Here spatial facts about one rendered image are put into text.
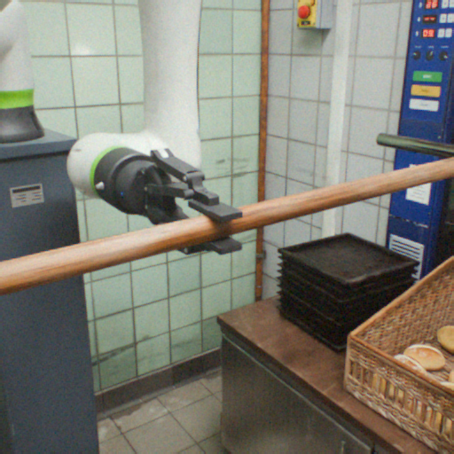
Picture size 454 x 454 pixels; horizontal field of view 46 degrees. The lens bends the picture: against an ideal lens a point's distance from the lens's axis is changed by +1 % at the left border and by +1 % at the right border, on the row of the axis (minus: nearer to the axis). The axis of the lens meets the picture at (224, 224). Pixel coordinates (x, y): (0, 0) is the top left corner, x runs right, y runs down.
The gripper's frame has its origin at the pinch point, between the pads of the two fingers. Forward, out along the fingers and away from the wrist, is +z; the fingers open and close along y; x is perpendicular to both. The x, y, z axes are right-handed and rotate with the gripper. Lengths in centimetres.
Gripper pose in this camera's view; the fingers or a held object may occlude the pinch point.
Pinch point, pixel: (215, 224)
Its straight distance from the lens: 60.2
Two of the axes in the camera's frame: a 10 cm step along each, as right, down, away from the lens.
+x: -8.3, 1.8, -5.3
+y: -0.1, 9.4, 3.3
